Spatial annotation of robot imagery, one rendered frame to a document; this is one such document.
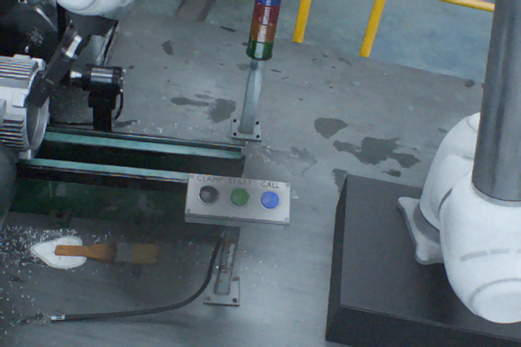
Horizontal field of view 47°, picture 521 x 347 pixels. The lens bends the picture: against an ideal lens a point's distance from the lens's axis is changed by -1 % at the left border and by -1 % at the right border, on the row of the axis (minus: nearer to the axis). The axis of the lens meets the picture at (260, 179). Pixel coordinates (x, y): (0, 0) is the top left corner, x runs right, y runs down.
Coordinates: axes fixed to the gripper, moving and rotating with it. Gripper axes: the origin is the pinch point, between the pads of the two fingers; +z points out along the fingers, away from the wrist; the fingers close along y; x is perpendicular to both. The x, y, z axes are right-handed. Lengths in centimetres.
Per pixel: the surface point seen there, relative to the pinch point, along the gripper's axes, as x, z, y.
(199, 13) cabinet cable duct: 74, 81, -263
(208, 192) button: 27.9, -12.5, 19.6
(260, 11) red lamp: 32, -23, -34
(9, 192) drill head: 2.6, 5.9, 20.3
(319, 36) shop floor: 143, 45, -259
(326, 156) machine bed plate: 69, -4, -29
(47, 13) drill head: -5.2, 2.0, -27.0
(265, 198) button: 36.0, -17.1, 19.7
